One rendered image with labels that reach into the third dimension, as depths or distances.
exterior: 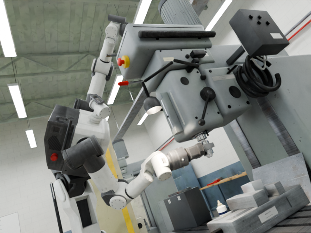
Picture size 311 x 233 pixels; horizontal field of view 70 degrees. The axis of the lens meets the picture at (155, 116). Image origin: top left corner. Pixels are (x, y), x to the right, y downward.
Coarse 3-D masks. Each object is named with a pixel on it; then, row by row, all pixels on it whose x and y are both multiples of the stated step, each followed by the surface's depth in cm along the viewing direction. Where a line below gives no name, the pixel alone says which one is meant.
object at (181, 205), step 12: (180, 192) 128; (192, 192) 126; (168, 204) 135; (180, 204) 126; (192, 204) 122; (204, 204) 126; (180, 216) 127; (192, 216) 119; (204, 216) 122; (180, 228) 128
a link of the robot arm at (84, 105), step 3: (90, 93) 133; (87, 96) 133; (99, 96) 134; (87, 99) 132; (81, 102) 130; (84, 102) 131; (87, 102) 132; (81, 105) 129; (84, 105) 129; (87, 105) 130; (81, 108) 129; (84, 108) 129; (87, 108) 130; (90, 108) 131; (90, 111) 131
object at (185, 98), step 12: (168, 72) 104; (180, 72) 105; (192, 72) 108; (168, 84) 104; (180, 84) 101; (192, 84) 104; (204, 84) 107; (168, 96) 106; (180, 96) 99; (192, 96) 101; (180, 108) 99; (192, 108) 97; (216, 108) 103; (180, 120) 101; (192, 120) 95; (216, 120) 100; (192, 132) 97
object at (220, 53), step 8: (208, 48) 120; (216, 48) 122; (224, 48) 125; (232, 48) 128; (216, 56) 119; (224, 56) 122; (240, 56) 127; (272, 56) 139; (208, 64) 113; (216, 64) 116; (224, 64) 118; (232, 64) 121; (240, 64) 124; (200, 72) 112
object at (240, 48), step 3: (240, 48) 110; (237, 51) 112; (240, 51) 111; (243, 51) 110; (234, 54) 114; (237, 54) 112; (240, 54) 112; (231, 57) 116; (234, 57) 115; (237, 57) 114; (228, 60) 118; (231, 60) 116; (234, 60) 116; (228, 63) 119; (231, 63) 118
